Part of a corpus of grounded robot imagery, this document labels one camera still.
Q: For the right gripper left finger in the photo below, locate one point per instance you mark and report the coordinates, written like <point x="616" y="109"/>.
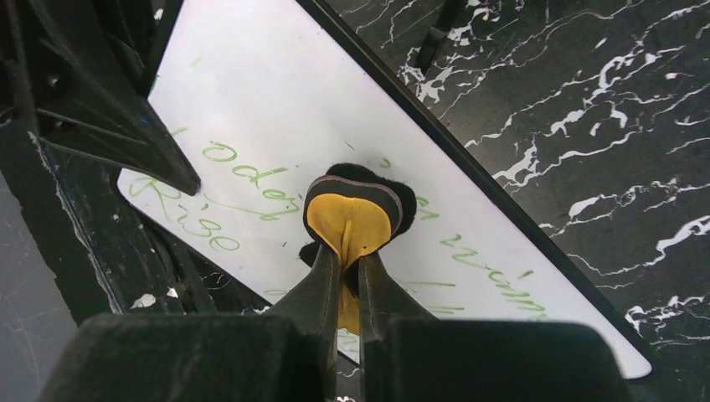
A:
<point x="286" y="353"/>

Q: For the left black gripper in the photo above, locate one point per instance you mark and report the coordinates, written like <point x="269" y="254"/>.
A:
<point x="81" y="72"/>

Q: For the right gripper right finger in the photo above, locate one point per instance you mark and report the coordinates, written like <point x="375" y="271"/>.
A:
<point x="407" y="354"/>

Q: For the yellow black whiteboard eraser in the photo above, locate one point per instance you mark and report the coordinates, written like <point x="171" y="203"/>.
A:
<point x="354" y="212"/>

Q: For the white whiteboard black frame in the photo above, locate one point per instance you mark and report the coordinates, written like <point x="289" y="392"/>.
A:
<point x="262" y="100"/>

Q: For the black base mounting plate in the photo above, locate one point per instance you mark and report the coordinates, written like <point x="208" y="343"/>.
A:
<point x="106" y="256"/>

